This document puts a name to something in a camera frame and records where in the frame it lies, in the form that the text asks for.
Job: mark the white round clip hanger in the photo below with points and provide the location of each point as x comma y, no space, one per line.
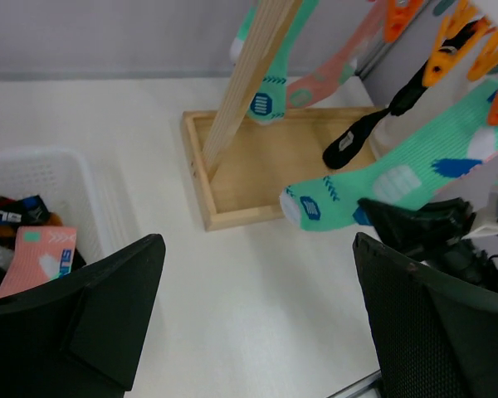
404,57

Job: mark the pink sock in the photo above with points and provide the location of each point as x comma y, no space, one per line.
324,81
42,254

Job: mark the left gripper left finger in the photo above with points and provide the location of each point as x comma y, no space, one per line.
82,335

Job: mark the teal sock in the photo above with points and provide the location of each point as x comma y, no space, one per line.
447,148
269,102

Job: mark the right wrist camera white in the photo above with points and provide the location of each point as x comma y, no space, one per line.
496,207

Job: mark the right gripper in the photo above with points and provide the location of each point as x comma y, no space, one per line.
447,235

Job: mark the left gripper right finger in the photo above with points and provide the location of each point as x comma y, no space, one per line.
434,335

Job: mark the wooden clothes rack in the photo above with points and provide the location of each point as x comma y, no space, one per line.
239,167

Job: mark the pink sock front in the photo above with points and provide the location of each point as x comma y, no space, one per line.
42,254

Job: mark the pink sock rear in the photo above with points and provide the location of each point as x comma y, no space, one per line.
324,81

